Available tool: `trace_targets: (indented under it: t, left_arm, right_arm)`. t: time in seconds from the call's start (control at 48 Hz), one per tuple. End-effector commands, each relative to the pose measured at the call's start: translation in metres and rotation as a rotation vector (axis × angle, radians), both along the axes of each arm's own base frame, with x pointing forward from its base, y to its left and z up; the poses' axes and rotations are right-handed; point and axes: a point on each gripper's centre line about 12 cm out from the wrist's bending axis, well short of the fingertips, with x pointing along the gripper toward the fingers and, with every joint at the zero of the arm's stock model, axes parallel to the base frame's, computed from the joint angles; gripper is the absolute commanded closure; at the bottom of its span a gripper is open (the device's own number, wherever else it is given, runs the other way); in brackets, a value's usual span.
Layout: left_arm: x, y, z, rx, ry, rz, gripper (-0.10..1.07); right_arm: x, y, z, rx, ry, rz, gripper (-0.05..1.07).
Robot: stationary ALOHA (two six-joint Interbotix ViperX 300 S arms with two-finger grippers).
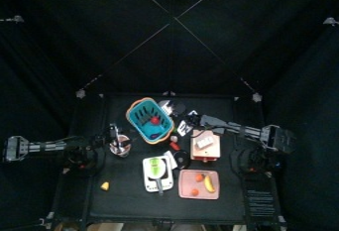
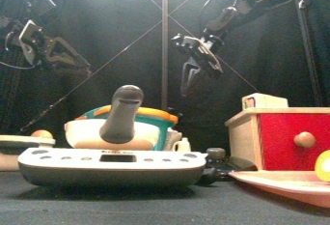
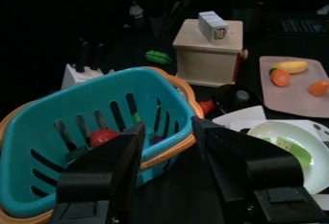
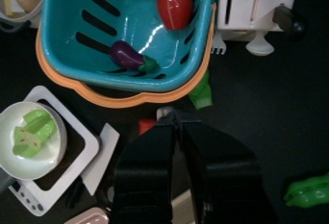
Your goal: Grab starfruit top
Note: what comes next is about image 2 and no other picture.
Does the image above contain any yellow toy starfruit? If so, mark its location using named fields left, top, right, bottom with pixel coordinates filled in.
left=312, top=149, right=330, bottom=183

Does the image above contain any white wooden block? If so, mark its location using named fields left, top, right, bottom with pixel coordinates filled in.
left=240, top=92, right=290, bottom=111

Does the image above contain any white toy bowl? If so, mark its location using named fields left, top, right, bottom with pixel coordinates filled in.
left=63, top=118, right=161, bottom=152

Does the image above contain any small white toy jug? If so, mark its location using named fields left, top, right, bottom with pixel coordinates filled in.
left=169, top=127, right=194, bottom=153

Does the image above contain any peach toy ball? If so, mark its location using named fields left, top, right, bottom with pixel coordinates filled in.
left=29, top=128, right=55, bottom=140

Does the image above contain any black round knob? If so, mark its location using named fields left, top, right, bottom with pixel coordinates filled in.
left=204, top=147, right=228, bottom=171

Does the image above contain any wooden box with red drawer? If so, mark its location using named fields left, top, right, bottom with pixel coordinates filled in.
left=223, top=106, right=330, bottom=172

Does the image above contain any round wooden drawer knob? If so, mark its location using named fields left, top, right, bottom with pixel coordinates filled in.
left=292, top=130, right=316, bottom=150

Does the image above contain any white grey toy appliance base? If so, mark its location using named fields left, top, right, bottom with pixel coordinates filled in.
left=17, top=147, right=208, bottom=188

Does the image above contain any pink toy plate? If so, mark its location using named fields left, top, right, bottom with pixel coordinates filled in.
left=228, top=169, right=330, bottom=210

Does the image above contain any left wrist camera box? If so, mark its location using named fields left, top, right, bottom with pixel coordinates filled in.
left=17, top=19, right=45, bottom=67

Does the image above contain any vertical metal frame pole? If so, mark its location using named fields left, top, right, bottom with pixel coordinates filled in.
left=160, top=0, right=169, bottom=111

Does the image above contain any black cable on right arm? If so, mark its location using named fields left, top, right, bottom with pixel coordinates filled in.
left=199, top=0, right=251, bottom=34

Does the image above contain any grey toy handle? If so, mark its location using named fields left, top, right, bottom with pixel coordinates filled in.
left=97, top=84, right=145, bottom=145

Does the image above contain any black curved frame pole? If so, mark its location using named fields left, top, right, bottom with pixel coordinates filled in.
left=295, top=0, right=324, bottom=107

